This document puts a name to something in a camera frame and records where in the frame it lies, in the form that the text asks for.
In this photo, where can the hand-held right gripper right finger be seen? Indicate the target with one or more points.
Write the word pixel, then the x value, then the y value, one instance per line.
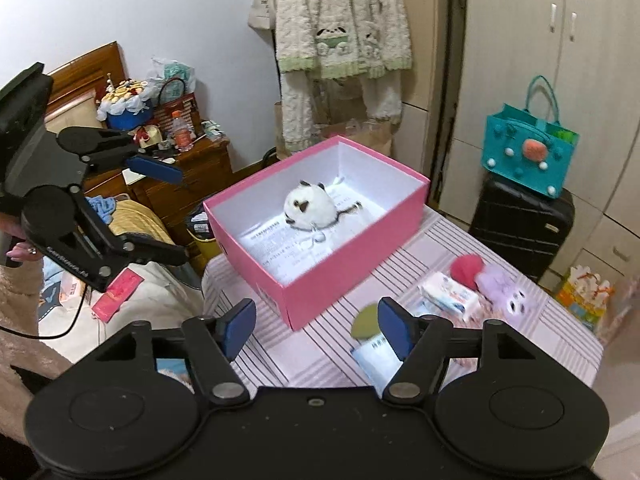
pixel 395 327

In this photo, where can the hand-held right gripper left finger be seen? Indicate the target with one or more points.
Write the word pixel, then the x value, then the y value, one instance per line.
pixel 240 325

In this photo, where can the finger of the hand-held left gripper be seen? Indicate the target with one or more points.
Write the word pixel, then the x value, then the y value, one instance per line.
pixel 155 254
pixel 155 170

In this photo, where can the green powder puff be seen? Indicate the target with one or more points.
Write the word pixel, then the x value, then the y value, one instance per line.
pixel 365 322

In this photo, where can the white packet blue print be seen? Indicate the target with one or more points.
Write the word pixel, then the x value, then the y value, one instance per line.
pixel 375 360

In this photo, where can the tissue packet red print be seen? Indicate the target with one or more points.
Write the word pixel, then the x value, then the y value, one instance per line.
pixel 450 297

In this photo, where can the pink cardboard box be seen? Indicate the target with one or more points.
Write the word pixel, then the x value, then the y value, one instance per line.
pixel 350 260

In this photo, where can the person's left forearm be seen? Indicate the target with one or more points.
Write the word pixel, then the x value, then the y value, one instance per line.
pixel 25 310

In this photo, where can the person's left hand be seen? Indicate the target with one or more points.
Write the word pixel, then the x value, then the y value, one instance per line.
pixel 22 251

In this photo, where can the beige bed blanket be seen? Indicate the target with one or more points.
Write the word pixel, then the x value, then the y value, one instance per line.
pixel 140 220

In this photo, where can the wooden nightstand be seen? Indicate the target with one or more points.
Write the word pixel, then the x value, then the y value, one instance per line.
pixel 200 170

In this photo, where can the plastic bottle orange label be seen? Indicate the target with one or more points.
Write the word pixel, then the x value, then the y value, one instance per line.
pixel 182 132

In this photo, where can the red envelope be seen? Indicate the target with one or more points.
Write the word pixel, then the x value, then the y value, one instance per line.
pixel 117 292

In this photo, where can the flower bouquet blue box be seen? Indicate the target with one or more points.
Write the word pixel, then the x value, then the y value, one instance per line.
pixel 125 105

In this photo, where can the printed paper sheet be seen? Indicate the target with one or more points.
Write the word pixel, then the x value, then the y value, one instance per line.
pixel 280 250

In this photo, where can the red plush ball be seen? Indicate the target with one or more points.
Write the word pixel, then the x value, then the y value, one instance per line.
pixel 465 270

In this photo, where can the wooden headboard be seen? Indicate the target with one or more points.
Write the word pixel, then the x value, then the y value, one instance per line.
pixel 100 65

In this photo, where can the white plastic bag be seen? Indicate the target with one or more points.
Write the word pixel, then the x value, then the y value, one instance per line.
pixel 172 72

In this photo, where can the purple plush toy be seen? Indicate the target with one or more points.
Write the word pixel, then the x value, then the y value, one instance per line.
pixel 500 285

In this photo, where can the striped tablecloth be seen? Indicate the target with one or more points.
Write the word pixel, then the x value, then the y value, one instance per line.
pixel 525 330

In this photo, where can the white plush toy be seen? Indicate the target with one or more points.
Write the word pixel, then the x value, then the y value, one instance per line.
pixel 307 207

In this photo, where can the black suitcase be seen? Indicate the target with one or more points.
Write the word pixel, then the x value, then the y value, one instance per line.
pixel 515 225

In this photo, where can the yellow snack box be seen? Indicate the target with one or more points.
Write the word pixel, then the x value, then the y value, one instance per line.
pixel 580 300

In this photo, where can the brown paper bag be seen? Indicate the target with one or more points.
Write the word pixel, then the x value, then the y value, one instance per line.
pixel 370 135

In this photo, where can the beige hanging canvas bag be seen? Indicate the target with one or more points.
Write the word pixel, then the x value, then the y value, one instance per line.
pixel 262 5

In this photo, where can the teal felt tote bag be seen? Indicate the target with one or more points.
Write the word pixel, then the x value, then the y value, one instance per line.
pixel 515 160

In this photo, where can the hanging fuzzy pajamas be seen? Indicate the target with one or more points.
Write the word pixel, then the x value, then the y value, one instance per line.
pixel 340 10

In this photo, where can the cream wardrobe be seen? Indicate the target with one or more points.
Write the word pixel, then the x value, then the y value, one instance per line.
pixel 600 110

